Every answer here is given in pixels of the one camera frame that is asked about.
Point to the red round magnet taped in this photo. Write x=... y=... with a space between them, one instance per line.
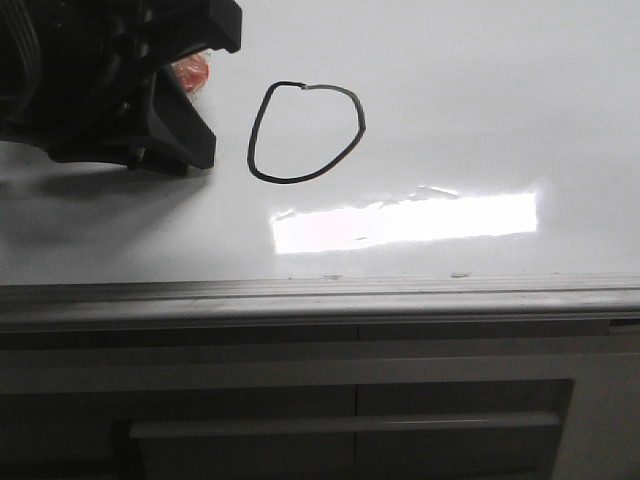
x=193 y=73

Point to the grey cabinet with louvres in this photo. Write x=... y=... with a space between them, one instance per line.
x=541 y=399

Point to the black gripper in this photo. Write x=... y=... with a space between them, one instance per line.
x=91 y=81

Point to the grey aluminium whiteboard frame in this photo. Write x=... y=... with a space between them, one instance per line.
x=329 y=300

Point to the white whiteboard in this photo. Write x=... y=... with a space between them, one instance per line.
x=444 y=139

